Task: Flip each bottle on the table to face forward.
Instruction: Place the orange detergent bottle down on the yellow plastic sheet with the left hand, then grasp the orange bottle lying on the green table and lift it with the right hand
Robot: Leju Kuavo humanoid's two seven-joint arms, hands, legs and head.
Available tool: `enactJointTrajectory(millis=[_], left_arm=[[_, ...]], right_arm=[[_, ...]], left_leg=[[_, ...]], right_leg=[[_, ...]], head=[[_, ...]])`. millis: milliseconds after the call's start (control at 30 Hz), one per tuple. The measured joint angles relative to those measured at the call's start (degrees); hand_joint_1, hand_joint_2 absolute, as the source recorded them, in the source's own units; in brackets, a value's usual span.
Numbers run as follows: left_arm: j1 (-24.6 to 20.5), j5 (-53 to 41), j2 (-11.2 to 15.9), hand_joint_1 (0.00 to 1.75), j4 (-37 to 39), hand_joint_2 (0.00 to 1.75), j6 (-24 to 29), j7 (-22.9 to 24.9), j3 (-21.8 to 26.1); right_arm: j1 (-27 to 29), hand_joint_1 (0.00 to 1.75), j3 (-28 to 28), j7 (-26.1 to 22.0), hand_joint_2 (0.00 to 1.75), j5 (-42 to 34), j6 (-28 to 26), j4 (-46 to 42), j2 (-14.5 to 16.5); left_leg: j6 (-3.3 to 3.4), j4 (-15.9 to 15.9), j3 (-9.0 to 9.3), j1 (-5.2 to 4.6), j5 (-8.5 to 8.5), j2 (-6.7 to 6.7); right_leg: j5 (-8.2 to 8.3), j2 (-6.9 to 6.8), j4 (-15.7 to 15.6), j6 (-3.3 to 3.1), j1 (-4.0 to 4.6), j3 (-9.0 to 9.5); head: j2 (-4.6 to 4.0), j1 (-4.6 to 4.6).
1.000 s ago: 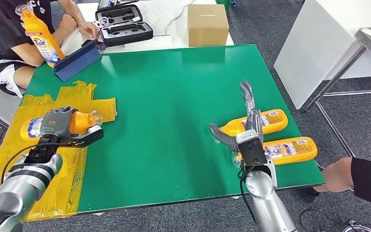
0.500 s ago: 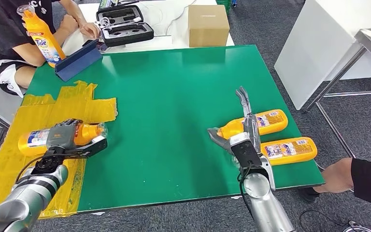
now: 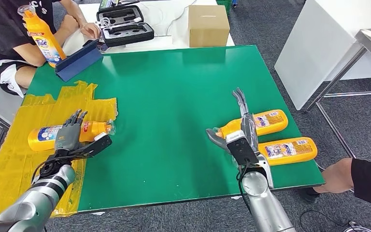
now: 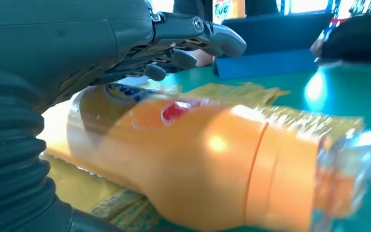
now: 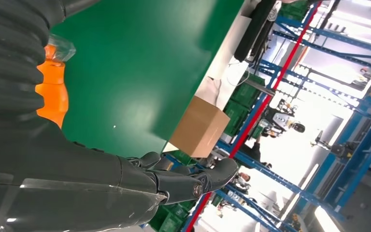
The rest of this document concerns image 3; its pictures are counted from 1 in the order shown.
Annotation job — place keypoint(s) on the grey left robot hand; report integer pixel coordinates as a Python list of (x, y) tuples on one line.
[(68, 137)]

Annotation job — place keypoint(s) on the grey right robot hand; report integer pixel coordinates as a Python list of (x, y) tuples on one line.
[(249, 125)]

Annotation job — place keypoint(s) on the orange detergent bottle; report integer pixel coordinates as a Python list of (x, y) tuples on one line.
[(41, 38), (272, 123), (41, 141), (288, 150)]

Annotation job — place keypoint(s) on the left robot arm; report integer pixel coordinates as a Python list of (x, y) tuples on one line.
[(35, 201)]

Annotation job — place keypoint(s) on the yellow plastic sheet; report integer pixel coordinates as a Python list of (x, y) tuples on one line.
[(6, 179)]

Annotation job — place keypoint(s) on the blue tablet case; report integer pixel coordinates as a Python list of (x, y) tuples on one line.
[(80, 62)]

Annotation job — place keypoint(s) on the white panel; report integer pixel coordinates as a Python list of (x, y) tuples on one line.
[(313, 48)]

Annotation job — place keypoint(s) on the cardboard box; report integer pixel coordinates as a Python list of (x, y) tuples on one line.
[(208, 28)]

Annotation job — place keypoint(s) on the black foam-lined case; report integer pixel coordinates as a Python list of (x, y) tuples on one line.
[(128, 35)]

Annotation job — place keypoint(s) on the green plastic crate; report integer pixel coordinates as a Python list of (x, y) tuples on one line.
[(224, 4)]

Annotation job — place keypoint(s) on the white table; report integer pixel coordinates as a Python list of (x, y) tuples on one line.
[(160, 19)]

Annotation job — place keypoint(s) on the green printed package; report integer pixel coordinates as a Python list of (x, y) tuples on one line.
[(115, 4)]

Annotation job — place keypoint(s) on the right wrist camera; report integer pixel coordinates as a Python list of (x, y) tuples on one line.
[(241, 150)]

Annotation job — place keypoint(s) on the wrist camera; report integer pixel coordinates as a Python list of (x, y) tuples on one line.
[(99, 147), (241, 150)]

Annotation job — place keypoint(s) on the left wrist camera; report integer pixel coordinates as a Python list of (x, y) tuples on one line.
[(99, 147)]

